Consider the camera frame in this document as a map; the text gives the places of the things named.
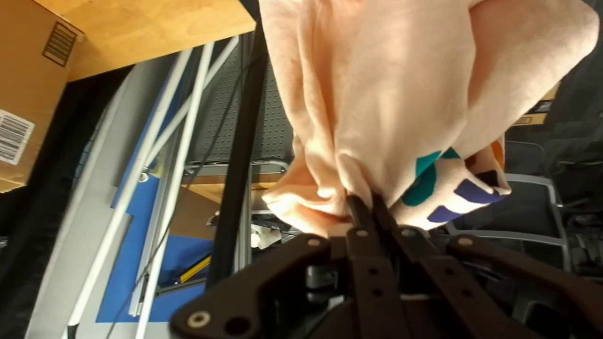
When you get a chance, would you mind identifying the cardboard box with labels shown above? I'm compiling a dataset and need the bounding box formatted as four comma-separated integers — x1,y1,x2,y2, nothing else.
0,0,83,192

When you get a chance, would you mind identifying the peach shirt with teal print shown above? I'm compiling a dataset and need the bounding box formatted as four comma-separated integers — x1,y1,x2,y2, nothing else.
258,0,599,235

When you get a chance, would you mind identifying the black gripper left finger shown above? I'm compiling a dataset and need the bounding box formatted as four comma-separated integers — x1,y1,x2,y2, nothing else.
347,196,411,339

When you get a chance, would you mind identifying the black vertical pole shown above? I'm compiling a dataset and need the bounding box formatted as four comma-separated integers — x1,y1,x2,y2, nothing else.
206,0,268,290

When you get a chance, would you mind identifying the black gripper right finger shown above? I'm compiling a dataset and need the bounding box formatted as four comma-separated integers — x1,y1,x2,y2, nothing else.
373,196,603,339

